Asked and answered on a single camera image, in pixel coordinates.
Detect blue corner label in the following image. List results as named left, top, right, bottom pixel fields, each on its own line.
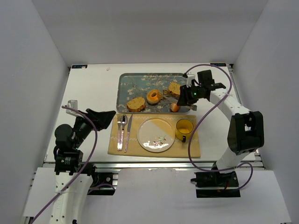
left=71, top=64, right=87, bottom=69
left=210, top=63, right=227, bottom=67

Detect white and yellow plate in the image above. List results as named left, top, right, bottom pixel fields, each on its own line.
left=137, top=118, right=176, bottom=153

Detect right bread slice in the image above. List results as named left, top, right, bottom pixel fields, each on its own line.
left=167, top=82, right=181, bottom=97

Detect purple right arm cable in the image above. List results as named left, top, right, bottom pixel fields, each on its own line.
left=185, top=63, right=254, bottom=193

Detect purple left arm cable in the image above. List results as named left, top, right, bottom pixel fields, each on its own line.
left=29, top=105, right=98, bottom=224

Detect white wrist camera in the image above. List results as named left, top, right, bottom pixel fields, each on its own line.
left=183, top=73, right=195, bottom=88
left=65, top=100, right=78, bottom=116

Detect blue floral serving tray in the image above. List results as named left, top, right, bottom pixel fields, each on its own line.
left=116, top=73, right=185, bottom=114

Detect left blue corner label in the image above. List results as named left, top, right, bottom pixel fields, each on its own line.
left=71, top=64, right=87, bottom=69

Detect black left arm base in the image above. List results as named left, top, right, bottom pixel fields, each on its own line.
left=81, top=163, right=116, bottom=196

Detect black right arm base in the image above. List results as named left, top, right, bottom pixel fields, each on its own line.
left=190, top=171, right=241, bottom=198

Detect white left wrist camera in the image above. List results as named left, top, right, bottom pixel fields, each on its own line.
left=65, top=100, right=78, bottom=116

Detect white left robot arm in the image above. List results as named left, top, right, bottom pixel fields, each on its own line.
left=49, top=109, right=116, bottom=224

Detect small orange bread roll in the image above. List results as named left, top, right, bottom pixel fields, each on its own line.
left=171, top=103, right=180, bottom=112

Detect silver fork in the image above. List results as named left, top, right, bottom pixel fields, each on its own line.
left=117, top=114, right=122, bottom=151

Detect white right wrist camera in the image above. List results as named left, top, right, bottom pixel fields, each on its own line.
left=183, top=73, right=195, bottom=88

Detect orange glazed bagel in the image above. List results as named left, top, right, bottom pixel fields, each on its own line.
left=146, top=89, right=161, bottom=105

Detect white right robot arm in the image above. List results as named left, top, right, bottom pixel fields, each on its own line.
left=177, top=70, right=264, bottom=174

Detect metal serving tongs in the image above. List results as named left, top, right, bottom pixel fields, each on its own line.
left=157, top=90, right=197, bottom=111

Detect silver table knife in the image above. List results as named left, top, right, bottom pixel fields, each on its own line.
left=124, top=114, right=133, bottom=153

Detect right blue corner label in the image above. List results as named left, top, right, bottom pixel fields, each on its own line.
left=210, top=63, right=227, bottom=67

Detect silver spoon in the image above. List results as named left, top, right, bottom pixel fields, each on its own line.
left=118, top=114, right=128, bottom=151

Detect yellow cloth placemat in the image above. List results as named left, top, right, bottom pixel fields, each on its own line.
left=107, top=113, right=201, bottom=159

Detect yellow mug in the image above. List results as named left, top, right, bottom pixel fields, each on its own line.
left=175, top=119, right=194, bottom=143

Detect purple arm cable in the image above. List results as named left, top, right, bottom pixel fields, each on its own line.
left=185, top=63, right=254, bottom=193
left=29, top=105, right=98, bottom=224

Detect aluminium table front rail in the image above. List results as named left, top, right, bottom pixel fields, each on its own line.
left=42, top=161, right=264, bottom=169

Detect bread slice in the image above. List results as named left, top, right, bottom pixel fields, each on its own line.
left=167, top=82, right=181, bottom=97
left=127, top=96, right=146, bottom=112

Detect left bread slice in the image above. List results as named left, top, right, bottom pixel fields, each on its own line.
left=127, top=96, right=146, bottom=112

